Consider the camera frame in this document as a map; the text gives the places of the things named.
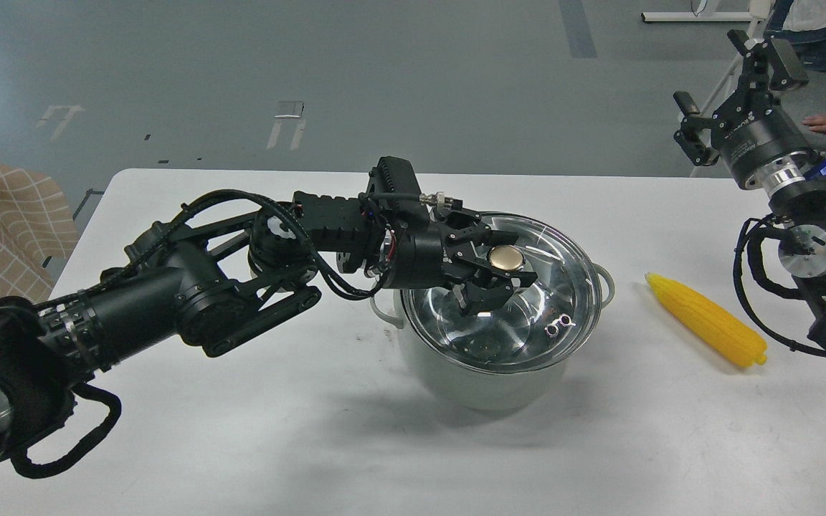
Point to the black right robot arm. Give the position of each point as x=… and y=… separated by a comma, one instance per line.
x=784, y=252

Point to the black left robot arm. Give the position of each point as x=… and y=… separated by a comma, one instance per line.
x=228, y=267

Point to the yellow corn cob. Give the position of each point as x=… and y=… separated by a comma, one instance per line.
x=715, y=326

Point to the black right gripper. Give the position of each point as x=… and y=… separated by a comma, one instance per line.
x=750, y=129

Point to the grey-green steel pot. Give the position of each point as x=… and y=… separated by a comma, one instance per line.
x=476, y=390

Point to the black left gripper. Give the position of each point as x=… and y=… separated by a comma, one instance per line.
x=432, y=250

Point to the glass pot lid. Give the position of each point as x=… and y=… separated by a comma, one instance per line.
x=537, y=327

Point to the beige checkered cloth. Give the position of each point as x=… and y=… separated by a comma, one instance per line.
x=35, y=223

